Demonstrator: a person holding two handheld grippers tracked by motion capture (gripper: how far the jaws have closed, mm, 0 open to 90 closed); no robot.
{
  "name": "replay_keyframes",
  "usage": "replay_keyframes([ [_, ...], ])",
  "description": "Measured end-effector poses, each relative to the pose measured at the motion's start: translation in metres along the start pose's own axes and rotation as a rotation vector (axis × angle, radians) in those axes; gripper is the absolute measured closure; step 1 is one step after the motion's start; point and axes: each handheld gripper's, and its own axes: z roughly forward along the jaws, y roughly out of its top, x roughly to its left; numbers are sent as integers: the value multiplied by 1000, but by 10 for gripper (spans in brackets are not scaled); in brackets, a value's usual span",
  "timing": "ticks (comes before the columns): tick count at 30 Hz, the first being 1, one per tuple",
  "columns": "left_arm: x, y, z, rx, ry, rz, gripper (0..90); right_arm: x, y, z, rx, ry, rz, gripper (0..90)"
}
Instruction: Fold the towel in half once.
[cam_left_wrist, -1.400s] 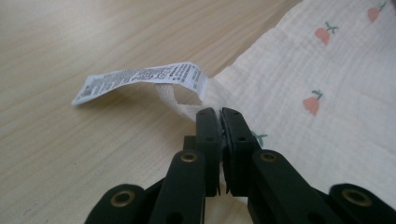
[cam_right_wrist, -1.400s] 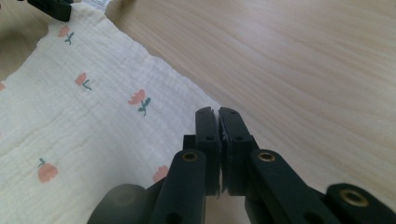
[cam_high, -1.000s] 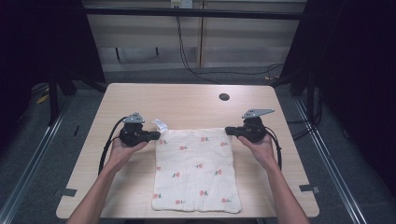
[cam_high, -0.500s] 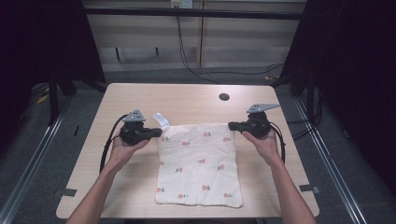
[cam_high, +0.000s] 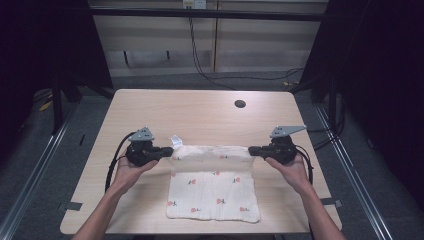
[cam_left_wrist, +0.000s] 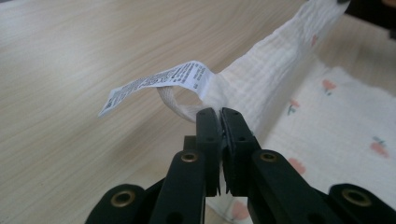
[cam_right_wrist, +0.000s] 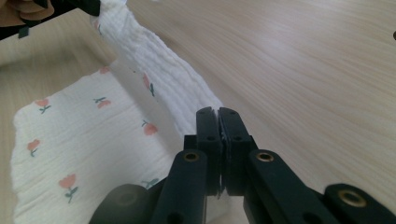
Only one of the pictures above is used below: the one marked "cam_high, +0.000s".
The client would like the person's left hand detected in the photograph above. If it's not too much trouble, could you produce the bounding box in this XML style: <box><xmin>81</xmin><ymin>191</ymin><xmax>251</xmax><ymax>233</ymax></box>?
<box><xmin>112</xmin><ymin>152</ymin><xmax>160</xmax><ymax>197</ymax></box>

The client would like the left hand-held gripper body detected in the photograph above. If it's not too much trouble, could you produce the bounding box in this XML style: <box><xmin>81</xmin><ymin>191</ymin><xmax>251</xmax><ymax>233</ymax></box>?
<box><xmin>124</xmin><ymin>125</ymin><xmax>165</xmax><ymax>168</ymax></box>

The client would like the black curtain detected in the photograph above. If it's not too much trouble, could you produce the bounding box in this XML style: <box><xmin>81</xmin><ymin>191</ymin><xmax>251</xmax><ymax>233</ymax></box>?
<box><xmin>289</xmin><ymin>0</ymin><xmax>424</xmax><ymax>204</ymax></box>
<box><xmin>0</xmin><ymin>0</ymin><xmax>115</xmax><ymax>161</ymax></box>

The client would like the black stand leg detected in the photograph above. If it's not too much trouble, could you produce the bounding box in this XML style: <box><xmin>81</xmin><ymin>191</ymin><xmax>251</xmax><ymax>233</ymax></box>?
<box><xmin>50</xmin><ymin>74</ymin><xmax>65</xmax><ymax>136</ymax></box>

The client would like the black floor cables bundle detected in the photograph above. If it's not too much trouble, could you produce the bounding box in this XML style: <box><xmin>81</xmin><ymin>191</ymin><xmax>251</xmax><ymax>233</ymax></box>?
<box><xmin>305</xmin><ymin>93</ymin><xmax>347</xmax><ymax>152</ymax></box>

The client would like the long black wall cable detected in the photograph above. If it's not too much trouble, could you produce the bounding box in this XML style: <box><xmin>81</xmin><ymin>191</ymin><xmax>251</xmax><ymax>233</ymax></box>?
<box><xmin>187</xmin><ymin>16</ymin><xmax>305</xmax><ymax>92</ymax></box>

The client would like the grey tape strip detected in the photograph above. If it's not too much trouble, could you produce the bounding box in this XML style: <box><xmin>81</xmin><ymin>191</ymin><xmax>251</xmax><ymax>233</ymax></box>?
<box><xmin>321</xmin><ymin>197</ymin><xmax>344</xmax><ymax>209</ymax></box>
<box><xmin>64</xmin><ymin>201</ymin><xmax>84</xmax><ymax>212</ymax></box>

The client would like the yellow floor item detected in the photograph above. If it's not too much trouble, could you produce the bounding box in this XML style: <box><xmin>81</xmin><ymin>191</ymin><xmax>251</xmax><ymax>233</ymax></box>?
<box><xmin>38</xmin><ymin>99</ymin><xmax>54</xmax><ymax>113</ymax></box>

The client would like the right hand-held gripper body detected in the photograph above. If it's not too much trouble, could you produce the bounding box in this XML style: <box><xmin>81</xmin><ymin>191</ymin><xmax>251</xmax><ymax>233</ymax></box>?
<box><xmin>262</xmin><ymin>124</ymin><xmax>308</xmax><ymax>166</ymax></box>

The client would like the black horizontal metal bar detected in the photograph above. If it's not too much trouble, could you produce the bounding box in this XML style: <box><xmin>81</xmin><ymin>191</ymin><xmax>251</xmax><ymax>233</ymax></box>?
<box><xmin>89</xmin><ymin>7</ymin><xmax>330</xmax><ymax>23</ymax></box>

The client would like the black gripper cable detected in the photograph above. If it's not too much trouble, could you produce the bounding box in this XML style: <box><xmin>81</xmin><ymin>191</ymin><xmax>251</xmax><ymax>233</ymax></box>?
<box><xmin>294</xmin><ymin>144</ymin><xmax>316</xmax><ymax>186</ymax></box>
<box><xmin>104</xmin><ymin>131</ymin><xmax>138</xmax><ymax>195</ymax></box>

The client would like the white wall socket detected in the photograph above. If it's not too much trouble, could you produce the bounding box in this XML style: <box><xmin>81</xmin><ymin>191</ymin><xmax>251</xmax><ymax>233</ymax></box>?
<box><xmin>181</xmin><ymin>0</ymin><xmax>208</xmax><ymax>10</ymax></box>

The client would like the metal floor rail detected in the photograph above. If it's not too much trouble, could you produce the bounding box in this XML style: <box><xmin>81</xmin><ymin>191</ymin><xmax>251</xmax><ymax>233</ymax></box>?
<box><xmin>0</xmin><ymin>101</ymin><xmax>80</xmax><ymax>240</ymax></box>
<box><xmin>314</xmin><ymin>103</ymin><xmax>395</xmax><ymax>240</ymax></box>

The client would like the person's right hand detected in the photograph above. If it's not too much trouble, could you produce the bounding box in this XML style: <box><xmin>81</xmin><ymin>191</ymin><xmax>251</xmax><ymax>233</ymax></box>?
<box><xmin>265</xmin><ymin>153</ymin><xmax>315</xmax><ymax>197</ymax></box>

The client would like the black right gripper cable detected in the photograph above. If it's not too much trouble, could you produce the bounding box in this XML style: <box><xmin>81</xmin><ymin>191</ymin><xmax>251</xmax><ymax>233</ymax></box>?
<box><xmin>294</xmin><ymin>144</ymin><xmax>316</xmax><ymax>186</ymax></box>

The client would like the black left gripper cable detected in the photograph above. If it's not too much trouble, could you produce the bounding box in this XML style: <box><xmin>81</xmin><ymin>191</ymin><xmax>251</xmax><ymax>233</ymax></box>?
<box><xmin>104</xmin><ymin>131</ymin><xmax>138</xmax><ymax>195</ymax></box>

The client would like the cream cloth with red print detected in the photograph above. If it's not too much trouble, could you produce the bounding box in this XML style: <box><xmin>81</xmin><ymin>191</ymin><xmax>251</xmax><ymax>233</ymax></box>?
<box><xmin>165</xmin><ymin>134</ymin><xmax>262</xmax><ymax>224</ymax></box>

